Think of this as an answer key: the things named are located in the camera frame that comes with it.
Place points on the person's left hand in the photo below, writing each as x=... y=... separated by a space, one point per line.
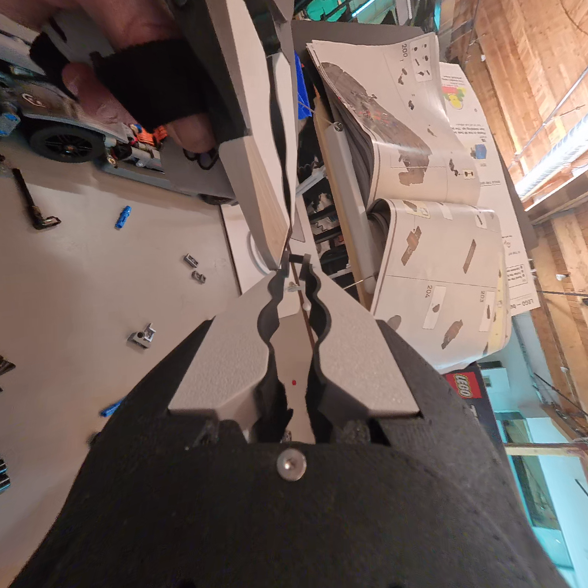
x=138 y=18

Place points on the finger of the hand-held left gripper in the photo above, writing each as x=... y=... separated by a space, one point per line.
x=287 y=115
x=248 y=183

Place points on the lego set box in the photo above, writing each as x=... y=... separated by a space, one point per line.
x=464 y=390

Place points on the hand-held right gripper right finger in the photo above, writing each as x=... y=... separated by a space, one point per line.
x=367 y=367

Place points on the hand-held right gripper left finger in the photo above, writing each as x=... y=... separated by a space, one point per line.
x=220 y=367

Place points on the dark grey lego bracket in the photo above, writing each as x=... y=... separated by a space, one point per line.
x=190 y=260
x=198 y=277

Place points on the grey lego clip plate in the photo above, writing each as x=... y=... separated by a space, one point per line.
x=149 y=328

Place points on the black lego connector with blue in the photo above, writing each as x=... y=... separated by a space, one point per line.
x=6 y=366

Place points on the small grey lego connector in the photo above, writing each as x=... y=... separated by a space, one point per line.
x=299 y=258

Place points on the lego instruction book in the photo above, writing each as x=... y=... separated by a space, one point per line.
x=436 y=275

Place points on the blue storage bin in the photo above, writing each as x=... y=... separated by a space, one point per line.
x=299 y=78

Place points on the grey lego sports car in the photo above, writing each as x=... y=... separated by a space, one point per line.
x=64 y=142

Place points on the blue lego pin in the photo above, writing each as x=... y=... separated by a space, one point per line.
x=123 y=217
x=112 y=408

